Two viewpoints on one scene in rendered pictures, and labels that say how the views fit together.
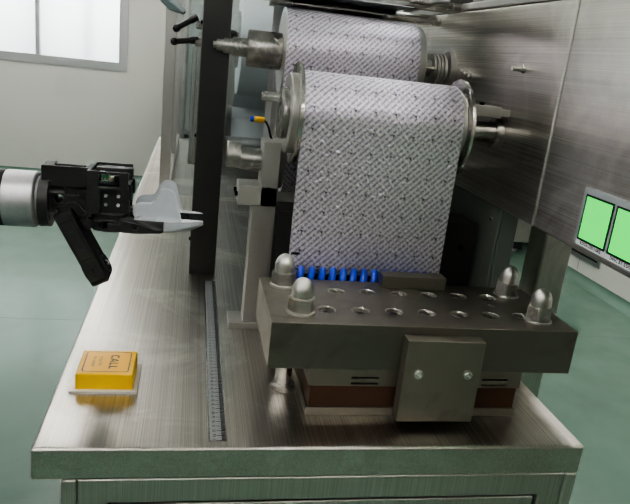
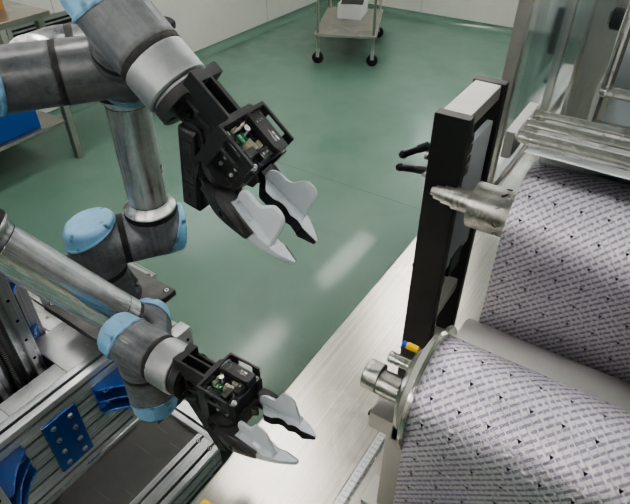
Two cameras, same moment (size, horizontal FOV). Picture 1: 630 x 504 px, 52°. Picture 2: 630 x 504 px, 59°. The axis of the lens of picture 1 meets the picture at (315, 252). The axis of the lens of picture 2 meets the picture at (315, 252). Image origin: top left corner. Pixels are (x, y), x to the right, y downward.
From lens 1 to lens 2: 0.75 m
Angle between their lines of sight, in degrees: 45
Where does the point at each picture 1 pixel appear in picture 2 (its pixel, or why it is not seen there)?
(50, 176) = (179, 369)
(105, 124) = not seen: outside the picture
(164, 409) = not seen: outside the picture
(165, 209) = (260, 440)
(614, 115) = not seen: outside the picture
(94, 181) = (202, 395)
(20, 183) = (158, 367)
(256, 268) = (389, 476)
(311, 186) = (415, 487)
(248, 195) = (379, 424)
